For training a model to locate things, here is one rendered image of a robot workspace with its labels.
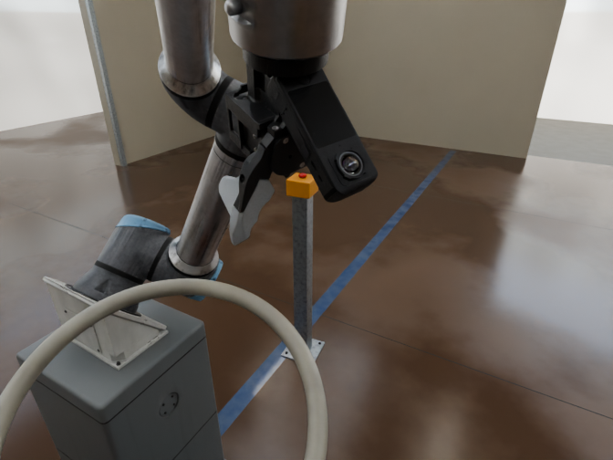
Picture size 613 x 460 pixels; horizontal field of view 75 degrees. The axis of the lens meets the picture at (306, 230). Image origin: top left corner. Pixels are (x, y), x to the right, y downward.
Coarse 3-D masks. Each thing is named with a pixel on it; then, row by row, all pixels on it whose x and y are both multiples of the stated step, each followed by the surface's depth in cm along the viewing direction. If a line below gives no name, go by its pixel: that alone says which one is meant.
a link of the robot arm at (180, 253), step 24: (216, 96) 80; (216, 120) 82; (216, 144) 95; (216, 168) 91; (240, 168) 90; (216, 192) 95; (192, 216) 105; (216, 216) 101; (192, 240) 109; (216, 240) 110; (168, 264) 119; (192, 264) 116; (216, 264) 122
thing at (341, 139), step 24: (288, 96) 32; (312, 96) 33; (336, 96) 34; (288, 120) 33; (312, 120) 32; (336, 120) 33; (312, 144) 32; (336, 144) 32; (360, 144) 33; (312, 168) 33; (336, 168) 32; (360, 168) 32; (336, 192) 32
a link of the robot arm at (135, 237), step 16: (128, 224) 120; (144, 224) 120; (160, 224) 123; (112, 240) 119; (128, 240) 118; (144, 240) 119; (160, 240) 122; (112, 256) 116; (128, 256) 117; (144, 256) 119; (160, 256) 119; (128, 272) 117; (144, 272) 120
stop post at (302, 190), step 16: (288, 192) 189; (304, 192) 186; (304, 208) 192; (304, 224) 196; (304, 240) 200; (304, 256) 204; (304, 272) 209; (304, 288) 214; (304, 304) 218; (304, 320) 223; (304, 336) 229; (288, 352) 236
